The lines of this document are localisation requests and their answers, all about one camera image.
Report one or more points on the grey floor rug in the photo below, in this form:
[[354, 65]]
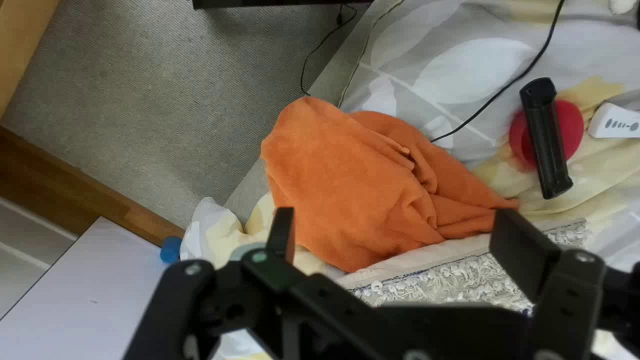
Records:
[[167, 101]]

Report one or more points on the bed with yellow-white duvet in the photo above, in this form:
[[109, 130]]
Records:
[[461, 60]]

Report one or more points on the blue ball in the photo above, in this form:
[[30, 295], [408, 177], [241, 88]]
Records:
[[171, 251]]

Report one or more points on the white remote control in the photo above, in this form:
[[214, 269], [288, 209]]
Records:
[[616, 120]]

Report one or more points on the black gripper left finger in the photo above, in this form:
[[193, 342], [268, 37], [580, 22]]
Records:
[[200, 301]]

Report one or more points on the blue white beaded throw pillow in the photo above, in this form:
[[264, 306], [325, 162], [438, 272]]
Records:
[[467, 272]]

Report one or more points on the red round disc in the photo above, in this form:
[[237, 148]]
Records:
[[572, 123]]

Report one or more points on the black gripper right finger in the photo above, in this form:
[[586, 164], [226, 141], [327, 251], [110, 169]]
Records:
[[567, 287]]

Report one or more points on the white wardrobe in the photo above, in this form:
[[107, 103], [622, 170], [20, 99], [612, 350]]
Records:
[[72, 301]]

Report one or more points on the orange cloth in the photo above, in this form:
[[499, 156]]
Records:
[[361, 181]]

